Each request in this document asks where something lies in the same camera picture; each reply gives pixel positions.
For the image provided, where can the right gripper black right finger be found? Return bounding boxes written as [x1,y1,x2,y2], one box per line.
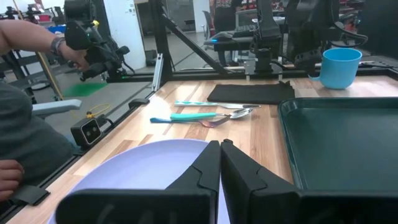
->
[220,138,398,224]

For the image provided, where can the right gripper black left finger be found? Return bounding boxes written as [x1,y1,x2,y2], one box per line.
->
[55,139,221,224]

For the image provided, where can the blue plastic cup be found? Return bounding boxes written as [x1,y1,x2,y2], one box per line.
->
[308,47,363,90]

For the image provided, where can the lilac round plate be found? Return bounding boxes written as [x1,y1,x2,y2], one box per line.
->
[46,138,231,224]

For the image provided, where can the black cloth napkin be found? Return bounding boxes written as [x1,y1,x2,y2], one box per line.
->
[206,80,295,106]

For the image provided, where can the spoon with teal handle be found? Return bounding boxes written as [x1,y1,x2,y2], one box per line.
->
[170,108,253,122]

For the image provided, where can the iridescent fork with blue handle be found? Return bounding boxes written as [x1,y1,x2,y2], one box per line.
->
[149,114,233,128]

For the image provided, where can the knife with white-teal patterned handle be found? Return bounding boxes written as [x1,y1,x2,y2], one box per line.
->
[174,100,262,110]

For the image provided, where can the person's forearm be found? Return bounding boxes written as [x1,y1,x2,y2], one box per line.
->
[0,19,68,55]

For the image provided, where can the black hand-held control arm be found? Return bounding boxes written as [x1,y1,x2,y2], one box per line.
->
[63,0,131,82]

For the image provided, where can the dark green serving tray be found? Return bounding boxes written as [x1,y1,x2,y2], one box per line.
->
[277,96,398,191]

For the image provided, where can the black keyboard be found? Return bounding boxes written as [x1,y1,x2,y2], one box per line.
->
[231,24,257,39]

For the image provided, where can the black desk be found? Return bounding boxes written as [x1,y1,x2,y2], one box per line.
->
[203,24,259,66]

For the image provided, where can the black computer mouse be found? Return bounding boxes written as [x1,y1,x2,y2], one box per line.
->
[213,32,234,42]

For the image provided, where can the person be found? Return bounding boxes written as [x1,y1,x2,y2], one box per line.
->
[0,79,75,187]
[208,0,239,34]

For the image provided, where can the grey office chair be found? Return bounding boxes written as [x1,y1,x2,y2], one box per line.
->
[201,10,217,40]

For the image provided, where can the silver aluminium bar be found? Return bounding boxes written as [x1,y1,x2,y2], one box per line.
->
[151,53,164,92]

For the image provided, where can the green floor mat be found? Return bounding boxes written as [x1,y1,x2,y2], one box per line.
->
[62,82,109,98]

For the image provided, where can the grey chair armrest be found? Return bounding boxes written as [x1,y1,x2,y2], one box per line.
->
[30,98,83,119]

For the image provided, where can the white pillar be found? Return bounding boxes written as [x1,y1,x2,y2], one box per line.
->
[103,0,147,71]

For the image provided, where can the person's hand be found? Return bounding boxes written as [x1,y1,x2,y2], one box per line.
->
[0,159,25,202]
[60,46,91,72]

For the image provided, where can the person's wristband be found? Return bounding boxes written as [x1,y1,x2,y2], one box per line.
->
[50,36,66,57]

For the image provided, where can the black frame clamp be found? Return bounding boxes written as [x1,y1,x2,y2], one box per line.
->
[10,185,51,207]
[128,98,150,110]

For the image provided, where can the small black camera box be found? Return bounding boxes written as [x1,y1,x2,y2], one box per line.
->
[70,117,103,147]

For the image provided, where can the yellow cable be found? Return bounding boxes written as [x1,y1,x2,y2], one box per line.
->
[86,103,111,119]

